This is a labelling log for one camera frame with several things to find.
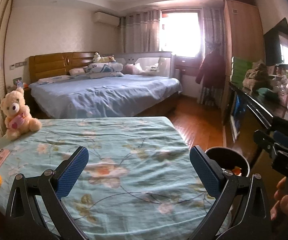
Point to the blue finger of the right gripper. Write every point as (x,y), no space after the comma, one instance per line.
(280,138)
(265,142)

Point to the brown plush toy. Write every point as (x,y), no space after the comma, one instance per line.
(257,78)

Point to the cream teddy bear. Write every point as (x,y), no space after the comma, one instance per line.
(18,119)

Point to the large bed blue sheet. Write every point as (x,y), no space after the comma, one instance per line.
(107,97)

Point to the round black white trash bin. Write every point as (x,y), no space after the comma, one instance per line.
(229,159)

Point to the grey striped curtain left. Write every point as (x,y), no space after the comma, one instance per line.
(139,32)

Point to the wooden headboard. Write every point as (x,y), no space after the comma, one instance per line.
(50,65)

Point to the blue white patterned pillow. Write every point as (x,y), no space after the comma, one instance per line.
(101,70)

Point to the white air conditioner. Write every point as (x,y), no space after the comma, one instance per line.
(100,17)

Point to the white plush toys on headboard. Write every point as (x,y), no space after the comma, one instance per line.
(102,59)

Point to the pink plush toy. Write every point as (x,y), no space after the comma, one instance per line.
(133,69)

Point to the black tv cabinet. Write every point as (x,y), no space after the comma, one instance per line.
(246,112)

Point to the black television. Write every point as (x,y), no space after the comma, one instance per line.
(276,44)

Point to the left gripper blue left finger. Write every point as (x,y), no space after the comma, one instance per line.
(23,215)

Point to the teal floral bed cover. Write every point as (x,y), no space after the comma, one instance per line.
(138,183)

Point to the wooden wardrobe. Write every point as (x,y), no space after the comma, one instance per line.
(243,37)

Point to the stack of green boxes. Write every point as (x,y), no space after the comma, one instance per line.
(239,68)

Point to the dark coat on rack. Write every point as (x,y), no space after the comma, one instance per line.
(212,71)

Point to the person's right hand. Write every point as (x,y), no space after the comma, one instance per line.
(281,197)

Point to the grey bed guard rail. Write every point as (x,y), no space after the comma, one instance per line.
(160,63)

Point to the dark wooden nightstand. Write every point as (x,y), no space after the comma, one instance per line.
(30,102)

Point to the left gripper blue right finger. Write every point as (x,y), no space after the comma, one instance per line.
(252,220)

